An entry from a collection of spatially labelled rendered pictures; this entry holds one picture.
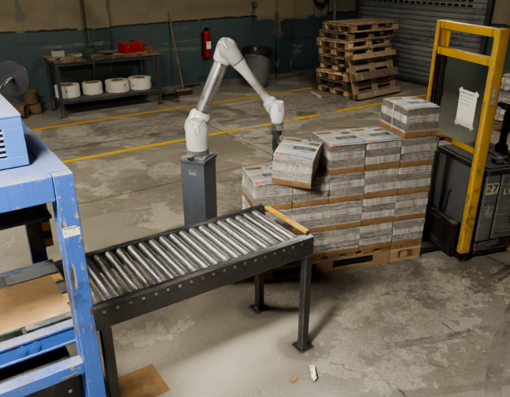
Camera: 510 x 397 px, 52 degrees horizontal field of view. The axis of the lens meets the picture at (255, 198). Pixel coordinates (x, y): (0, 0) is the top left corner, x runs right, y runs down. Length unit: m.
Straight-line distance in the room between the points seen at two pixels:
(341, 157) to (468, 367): 1.62
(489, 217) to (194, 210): 2.40
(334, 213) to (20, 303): 2.34
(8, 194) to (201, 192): 1.99
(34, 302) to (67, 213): 0.74
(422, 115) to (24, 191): 2.97
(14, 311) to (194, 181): 1.64
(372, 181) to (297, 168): 0.71
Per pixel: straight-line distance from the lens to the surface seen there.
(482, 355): 3.75
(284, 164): 3.67
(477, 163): 4.34
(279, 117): 3.79
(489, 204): 4.64
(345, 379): 3.35
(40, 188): 2.05
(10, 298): 2.80
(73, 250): 2.17
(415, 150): 4.21
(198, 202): 3.83
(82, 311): 2.32
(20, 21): 9.63
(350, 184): 4.04
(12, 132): 2.15
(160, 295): 2.69
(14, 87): 2.86
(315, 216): 4.01
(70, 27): 9.81
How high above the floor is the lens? 2.24
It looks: 24 degrees down
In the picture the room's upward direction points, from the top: straight up
